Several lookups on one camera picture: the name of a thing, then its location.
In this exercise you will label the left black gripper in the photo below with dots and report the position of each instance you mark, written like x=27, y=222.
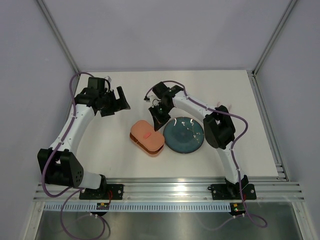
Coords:
x=119, y=104

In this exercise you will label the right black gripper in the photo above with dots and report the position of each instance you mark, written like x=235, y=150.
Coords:
x=159, y=121

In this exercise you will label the pink lunch box lid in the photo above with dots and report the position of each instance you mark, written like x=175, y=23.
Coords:
x=145, y=134

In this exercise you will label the pink lunch box base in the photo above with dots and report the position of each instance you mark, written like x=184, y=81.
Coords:
x=145, y=149

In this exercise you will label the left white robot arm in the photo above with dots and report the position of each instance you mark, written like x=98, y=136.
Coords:
x=59, y=166

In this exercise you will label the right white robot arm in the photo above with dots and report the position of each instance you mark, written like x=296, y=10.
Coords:
x=221, y=129

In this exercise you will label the blue ceramic plate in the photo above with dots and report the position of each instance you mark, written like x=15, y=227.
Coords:
x=183, y=135

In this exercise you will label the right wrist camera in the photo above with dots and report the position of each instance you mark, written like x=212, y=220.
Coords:
x=159, y=89

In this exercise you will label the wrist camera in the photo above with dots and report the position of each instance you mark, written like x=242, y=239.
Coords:
x=100, y=84
x=159, y=89

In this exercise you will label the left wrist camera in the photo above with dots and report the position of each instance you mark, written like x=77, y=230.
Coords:
x=100, y=84

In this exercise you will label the left black base bracket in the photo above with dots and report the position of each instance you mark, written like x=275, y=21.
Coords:
x=113, y=191

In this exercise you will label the black base bracket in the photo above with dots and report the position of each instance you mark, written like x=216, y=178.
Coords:
x=220, y=192
x=113, y=191

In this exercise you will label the right black base bracket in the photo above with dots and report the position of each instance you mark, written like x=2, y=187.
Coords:
x=220, y=192

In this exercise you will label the white slotted cable duct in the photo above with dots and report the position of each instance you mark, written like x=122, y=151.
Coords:
x=141, y=207

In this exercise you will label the aluminium mounting rail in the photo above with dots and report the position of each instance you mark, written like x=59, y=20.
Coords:
x=196, y=189

